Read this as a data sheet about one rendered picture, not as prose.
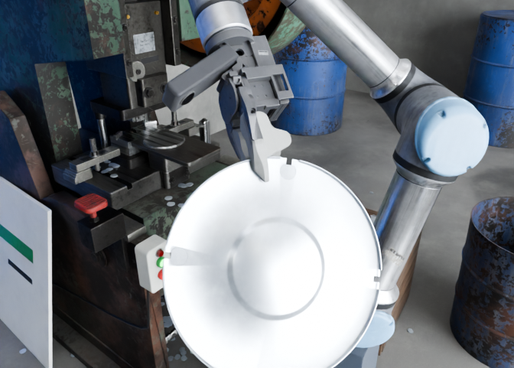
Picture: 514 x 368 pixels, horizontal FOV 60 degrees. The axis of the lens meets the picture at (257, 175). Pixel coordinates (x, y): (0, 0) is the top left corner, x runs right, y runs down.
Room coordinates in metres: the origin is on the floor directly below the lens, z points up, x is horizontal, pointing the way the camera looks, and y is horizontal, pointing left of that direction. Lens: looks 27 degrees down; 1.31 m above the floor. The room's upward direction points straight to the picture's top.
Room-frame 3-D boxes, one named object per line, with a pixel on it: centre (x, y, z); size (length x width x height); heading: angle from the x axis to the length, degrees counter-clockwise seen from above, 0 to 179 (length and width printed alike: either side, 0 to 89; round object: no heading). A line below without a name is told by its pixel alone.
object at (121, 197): (1.34, 0.38, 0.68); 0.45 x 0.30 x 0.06; 142
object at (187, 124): (1.47, 0.28, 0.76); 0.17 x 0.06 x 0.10; 142
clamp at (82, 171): (1.20, 0.48, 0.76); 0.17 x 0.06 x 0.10; 142
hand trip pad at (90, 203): (0.93, 0.40, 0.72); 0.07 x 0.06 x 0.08; 52
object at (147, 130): (1.33, 0.38, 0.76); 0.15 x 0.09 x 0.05; 142
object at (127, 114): (1.34, 0.39, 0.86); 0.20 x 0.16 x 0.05; 142
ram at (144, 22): (1.31, 0.35, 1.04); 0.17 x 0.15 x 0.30; 52
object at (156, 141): (1.23, 0.24, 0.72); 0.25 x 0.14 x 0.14; 52
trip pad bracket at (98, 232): (0.95, 0.39, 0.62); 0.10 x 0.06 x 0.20; 142
